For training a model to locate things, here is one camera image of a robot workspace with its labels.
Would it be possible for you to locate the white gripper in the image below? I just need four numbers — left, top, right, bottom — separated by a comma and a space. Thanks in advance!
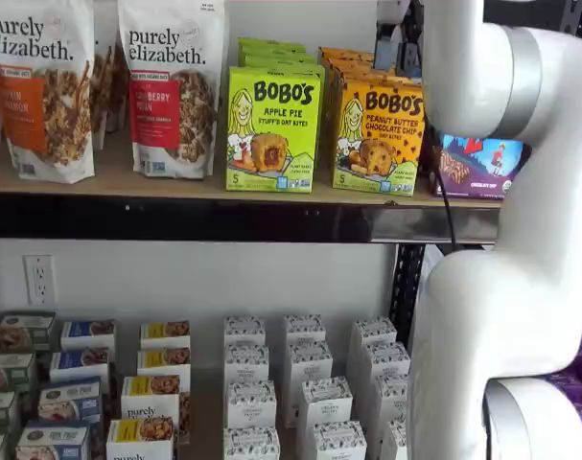
374, 0, 424, 79

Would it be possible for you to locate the orange Bobo's peanut butter box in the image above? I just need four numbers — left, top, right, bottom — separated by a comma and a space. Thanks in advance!
320, 54, 379, 73
325, 64, 400, 86
332, 78, 427, 198
317, 45, 376, 61

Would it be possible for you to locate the green Bobo's apple pie box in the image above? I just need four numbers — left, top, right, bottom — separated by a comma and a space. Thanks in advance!
241, 56, 322, 69
238, 46, 316, 61
237, 36, 308, 55
224, 65, 327, 195

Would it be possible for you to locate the purple Zbar snack box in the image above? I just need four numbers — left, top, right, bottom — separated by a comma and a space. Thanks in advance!
431, 130, 527, 200

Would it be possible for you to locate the white floral print box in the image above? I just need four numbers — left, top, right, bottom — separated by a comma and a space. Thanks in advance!
222, 425, 282, 460
296, 375, 355, 449
223, 379, 278, 429
284, 340, 335, 428
283, 313, 327, 347
222, 314, 268, 348
345, 315, 399, 380
380, 420, 409, 460
372, 373, 412, 424
361, 340, 412, 385
309, 421, 368, 460
223, 341, 270, 385

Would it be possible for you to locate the black metal shelf beam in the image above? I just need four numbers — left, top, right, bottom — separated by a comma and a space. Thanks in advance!
0, 191, 503, 246

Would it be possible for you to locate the wooden shelf board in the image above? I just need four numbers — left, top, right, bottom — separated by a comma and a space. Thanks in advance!
0, 126, 505, 210

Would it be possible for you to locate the yellow label granola box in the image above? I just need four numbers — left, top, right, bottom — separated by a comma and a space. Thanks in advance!
105, 416, 175, 460
139, 320, 193, 352
120, 374, 192, 445
136, 347, 193, 384

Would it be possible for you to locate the blue label granola box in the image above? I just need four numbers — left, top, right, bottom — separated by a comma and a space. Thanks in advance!
36, 376, 104, 426
49, 346, 111, 384
59, 319, 117, 357
15, 420, 92, 460

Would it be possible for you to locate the orange label granola bag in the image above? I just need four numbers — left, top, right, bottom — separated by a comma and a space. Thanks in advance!
90, 0, 115, 150
0, 0, 97, 185

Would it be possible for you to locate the white patterned-top cartons group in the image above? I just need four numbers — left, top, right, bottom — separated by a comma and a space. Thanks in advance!
177, 366, 301, 460

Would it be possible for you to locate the thin black cable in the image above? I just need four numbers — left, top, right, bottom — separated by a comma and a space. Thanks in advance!
431, 126, 462, 250

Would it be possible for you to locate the black perforated shelf post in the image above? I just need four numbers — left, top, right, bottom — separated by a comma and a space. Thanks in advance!
390, 242, 428, 349

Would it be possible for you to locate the white wall outlet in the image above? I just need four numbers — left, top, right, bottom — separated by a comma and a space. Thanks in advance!
22, 254, 58, 308

